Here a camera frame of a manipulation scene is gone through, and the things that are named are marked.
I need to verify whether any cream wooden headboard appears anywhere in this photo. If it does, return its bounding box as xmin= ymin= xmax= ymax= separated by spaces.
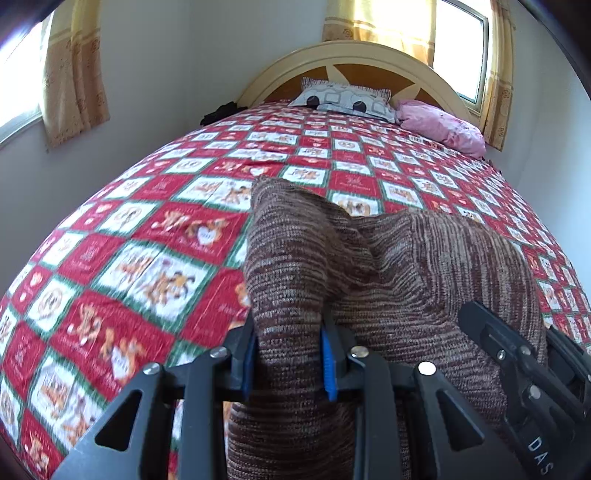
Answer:
xmin=235 ymin=41 xmax=472 ymax=121

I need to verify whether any red bear printed blanket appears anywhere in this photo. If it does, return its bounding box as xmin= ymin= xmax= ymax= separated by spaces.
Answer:
xmin=0 ymin=99 xmax=591 ymax=476

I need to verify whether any dark cloth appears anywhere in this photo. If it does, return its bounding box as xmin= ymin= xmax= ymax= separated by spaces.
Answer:
xmin=201 ymin=102 xmax=247 ymax=125

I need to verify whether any brown knit sweater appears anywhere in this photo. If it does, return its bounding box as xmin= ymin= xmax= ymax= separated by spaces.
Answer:
xmin=225 ymin=175 xmax=550 ymax=480

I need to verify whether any window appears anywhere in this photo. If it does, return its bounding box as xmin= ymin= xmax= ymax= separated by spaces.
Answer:
xmin=0 ymin=9 xmax=47 ymax=144
xmin=434 ymin=0 xmax=490 ymax=104

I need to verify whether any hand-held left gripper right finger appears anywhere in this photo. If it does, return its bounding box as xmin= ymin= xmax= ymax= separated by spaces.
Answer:
xmin=321 ymin=309 xmax=522 ymax=480

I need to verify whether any grey patterned pillow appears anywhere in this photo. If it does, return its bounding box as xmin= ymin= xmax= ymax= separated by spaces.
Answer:
xmin=288 ymin=77 xmax=397 ymax=123

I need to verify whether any pink pillow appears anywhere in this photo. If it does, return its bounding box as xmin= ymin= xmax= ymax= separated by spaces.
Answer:
xmin=396 ymin=99 xmax=487 ymax=158

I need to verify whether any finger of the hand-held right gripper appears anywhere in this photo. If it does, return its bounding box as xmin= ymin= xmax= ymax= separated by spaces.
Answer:
xmin=457 ymin=301 xmax=561 ymax=416
xmin=547 ymin=324 xmax=591 ymax=408

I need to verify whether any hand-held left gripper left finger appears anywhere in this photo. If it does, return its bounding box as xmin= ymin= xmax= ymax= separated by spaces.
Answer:
xmin=51 ymin=314 xmax=259 ymax=480

